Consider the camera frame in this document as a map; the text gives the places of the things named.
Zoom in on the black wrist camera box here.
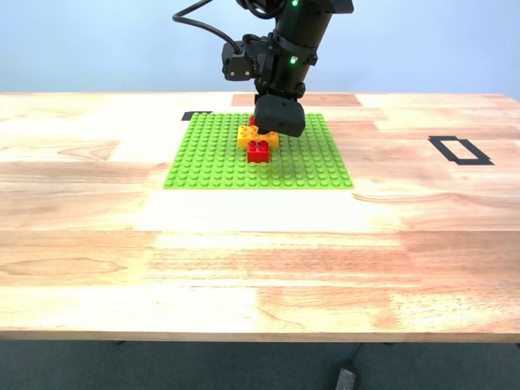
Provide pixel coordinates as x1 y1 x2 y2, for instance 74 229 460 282
221 34 271 84

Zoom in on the black tape corner mark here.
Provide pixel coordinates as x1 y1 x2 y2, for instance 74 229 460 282
180 110 214 122

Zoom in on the black tape rectangle mark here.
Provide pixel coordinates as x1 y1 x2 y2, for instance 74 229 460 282
427 135 496 167

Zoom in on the black adapter cable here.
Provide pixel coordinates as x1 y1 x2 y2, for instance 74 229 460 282
346 343 363 371

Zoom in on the grey power adapter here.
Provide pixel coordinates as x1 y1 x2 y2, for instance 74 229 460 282
335 367 358 390

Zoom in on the yellow long brick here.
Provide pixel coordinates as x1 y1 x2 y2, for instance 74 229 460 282
236 124 280 150

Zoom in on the black camera cable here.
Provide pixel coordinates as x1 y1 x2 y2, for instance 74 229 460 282
171 0 245 54

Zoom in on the green studded baseplate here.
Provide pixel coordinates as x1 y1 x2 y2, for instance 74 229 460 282
162 111 355 191

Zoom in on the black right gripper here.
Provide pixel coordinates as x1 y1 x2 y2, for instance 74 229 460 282
253 38 323 138

